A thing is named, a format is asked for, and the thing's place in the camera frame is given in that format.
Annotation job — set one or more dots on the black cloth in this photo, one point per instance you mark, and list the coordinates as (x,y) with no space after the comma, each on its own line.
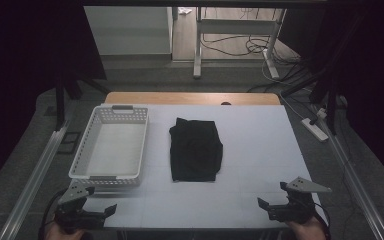
(195,150)

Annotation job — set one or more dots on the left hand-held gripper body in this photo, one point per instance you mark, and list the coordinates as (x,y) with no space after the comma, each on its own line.
(76,216)

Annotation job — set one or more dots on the white power strip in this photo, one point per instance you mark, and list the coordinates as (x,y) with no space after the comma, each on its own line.
(314,130)

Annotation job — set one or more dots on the small dark round object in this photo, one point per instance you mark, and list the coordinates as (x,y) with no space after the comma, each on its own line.
(226,103)

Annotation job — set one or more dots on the white cabinet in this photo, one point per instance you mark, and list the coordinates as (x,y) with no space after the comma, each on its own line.
(130,30)

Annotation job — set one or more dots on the black floor plate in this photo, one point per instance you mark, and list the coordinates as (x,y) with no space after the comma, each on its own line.
(69,142)

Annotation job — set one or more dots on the white table mat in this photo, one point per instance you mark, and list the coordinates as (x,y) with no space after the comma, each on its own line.
(256,150)

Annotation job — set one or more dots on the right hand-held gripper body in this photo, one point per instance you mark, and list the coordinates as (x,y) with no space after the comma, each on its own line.
(296,210)

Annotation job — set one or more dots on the person's left hand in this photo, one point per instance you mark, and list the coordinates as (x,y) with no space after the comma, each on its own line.
(63,235)

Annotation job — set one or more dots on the person's right hand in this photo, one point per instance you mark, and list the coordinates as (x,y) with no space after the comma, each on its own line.
(308,231)

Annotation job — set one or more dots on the dark curtain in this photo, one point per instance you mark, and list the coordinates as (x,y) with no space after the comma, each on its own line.
(373,83)
(20,66)

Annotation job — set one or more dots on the white desk frame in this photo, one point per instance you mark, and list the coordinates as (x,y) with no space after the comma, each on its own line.
(236,26)

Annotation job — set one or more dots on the black metal stand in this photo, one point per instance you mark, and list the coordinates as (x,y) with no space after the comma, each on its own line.
(60,103)
(330,106)

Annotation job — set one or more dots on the aluminium rail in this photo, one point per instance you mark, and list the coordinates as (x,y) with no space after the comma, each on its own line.
(353,180)
(33,180)

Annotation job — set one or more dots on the white plastic basket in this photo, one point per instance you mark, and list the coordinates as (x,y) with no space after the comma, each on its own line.
(116,150)

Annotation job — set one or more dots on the wooden table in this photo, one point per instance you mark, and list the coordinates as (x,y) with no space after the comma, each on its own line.
(180,98)

